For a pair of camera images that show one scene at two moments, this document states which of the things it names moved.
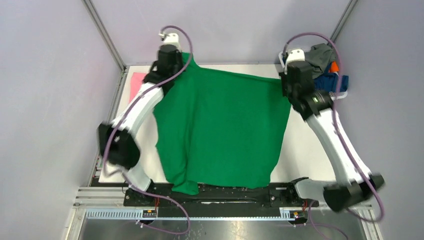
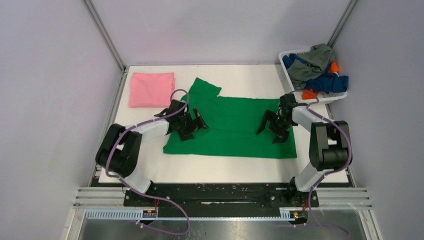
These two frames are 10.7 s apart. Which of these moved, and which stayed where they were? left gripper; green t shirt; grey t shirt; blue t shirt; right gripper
Moved: left gripper; right gripper; green t shirt
Stayed: grey t shirt; blue t shirt
